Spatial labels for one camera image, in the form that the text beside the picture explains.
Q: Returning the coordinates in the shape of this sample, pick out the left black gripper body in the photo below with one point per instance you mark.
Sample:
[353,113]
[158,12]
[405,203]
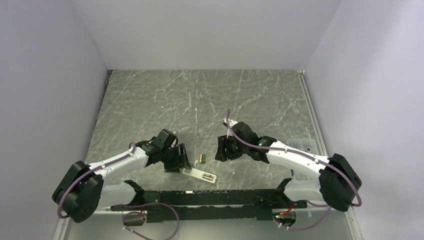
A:
[171,155]

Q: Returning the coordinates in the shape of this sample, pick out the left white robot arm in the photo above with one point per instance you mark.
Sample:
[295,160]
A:
[87,187]

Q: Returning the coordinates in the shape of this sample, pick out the aluminium rail right edge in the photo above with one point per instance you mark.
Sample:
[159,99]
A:
[319,137]

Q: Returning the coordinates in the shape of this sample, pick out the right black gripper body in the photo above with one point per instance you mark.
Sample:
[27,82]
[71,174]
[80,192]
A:
[235,149]

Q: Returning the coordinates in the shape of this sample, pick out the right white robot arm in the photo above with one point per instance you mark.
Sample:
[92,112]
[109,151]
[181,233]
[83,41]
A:
[331,179]

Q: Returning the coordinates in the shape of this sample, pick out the clear plastic box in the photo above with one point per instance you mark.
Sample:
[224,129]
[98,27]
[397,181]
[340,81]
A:
[304,144]

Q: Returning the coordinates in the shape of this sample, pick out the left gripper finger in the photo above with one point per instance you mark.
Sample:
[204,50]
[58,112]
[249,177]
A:
[183,162]
[172,170]

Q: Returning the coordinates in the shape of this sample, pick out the gold AA battery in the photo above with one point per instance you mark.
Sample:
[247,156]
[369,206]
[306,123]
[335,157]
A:
[201,158]

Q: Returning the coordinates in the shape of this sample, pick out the white remote control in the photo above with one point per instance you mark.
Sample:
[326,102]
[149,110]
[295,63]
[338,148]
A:
[200,175]

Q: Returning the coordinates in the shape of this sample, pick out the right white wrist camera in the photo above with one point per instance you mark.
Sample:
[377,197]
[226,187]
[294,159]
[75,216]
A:
[229,123]

